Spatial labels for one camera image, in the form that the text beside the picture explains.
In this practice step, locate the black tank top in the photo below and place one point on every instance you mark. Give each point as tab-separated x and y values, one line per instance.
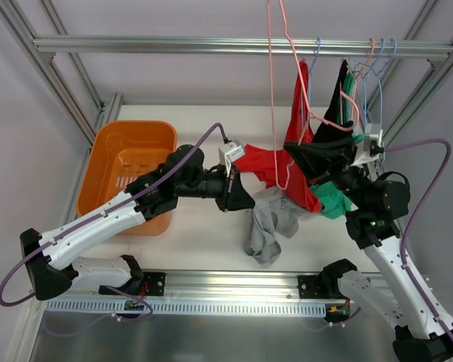
327	133

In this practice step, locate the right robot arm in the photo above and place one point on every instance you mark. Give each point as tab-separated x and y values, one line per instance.
422	329

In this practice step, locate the white slotted cable duct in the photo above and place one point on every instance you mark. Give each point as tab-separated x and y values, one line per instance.
189	307

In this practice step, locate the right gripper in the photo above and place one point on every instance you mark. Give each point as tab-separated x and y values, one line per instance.
351	151

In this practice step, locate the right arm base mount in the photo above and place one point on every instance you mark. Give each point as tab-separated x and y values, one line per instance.
311	287

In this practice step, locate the orange plastic basket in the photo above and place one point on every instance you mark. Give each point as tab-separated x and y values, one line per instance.
123	151

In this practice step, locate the green tank top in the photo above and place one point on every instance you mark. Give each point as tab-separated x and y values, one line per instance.
334	203

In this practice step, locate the empty blue hanger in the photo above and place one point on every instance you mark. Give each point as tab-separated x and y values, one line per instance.
364	101
389	51

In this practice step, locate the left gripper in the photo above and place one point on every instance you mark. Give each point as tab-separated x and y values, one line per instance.
229	191

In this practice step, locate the aluminium hanging rail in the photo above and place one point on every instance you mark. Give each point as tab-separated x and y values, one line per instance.
108	44

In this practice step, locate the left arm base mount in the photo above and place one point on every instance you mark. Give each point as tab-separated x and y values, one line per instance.
153	284

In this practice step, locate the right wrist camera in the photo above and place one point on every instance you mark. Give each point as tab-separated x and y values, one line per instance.
371	147

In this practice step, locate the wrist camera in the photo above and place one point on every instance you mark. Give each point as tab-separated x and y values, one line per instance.
371	147
230	152

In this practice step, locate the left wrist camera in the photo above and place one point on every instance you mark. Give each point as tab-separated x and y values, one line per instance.
230	152

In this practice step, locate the red tank top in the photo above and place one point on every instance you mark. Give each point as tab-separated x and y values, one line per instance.
277	167

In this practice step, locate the grey tank top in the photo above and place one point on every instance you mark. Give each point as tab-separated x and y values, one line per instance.
273	214

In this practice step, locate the front aluminium rail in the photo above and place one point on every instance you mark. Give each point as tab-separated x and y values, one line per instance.
181	285

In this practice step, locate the pink hanger holding black top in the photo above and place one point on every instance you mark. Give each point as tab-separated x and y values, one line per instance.
360	69

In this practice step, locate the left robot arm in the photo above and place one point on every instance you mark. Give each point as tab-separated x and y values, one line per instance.
55	261

